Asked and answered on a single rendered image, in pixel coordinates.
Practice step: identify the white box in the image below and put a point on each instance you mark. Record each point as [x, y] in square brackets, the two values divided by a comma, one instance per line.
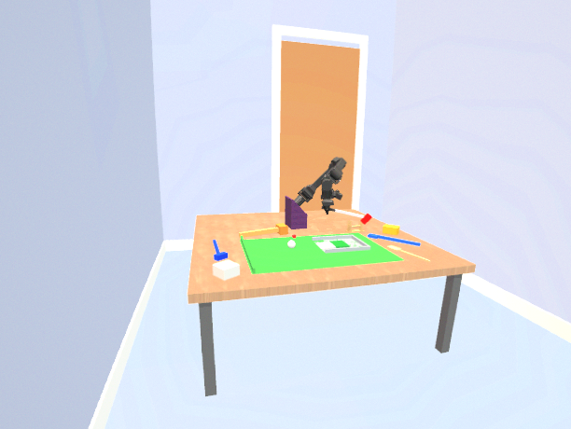
[226, 270]

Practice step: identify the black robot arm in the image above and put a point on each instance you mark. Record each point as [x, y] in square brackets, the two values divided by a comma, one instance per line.
[332, 175]

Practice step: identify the green flat mat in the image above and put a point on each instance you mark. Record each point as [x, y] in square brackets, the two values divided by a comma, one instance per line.
[273, 255]

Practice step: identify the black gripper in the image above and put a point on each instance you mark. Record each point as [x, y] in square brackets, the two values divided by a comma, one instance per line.
[326, 200]

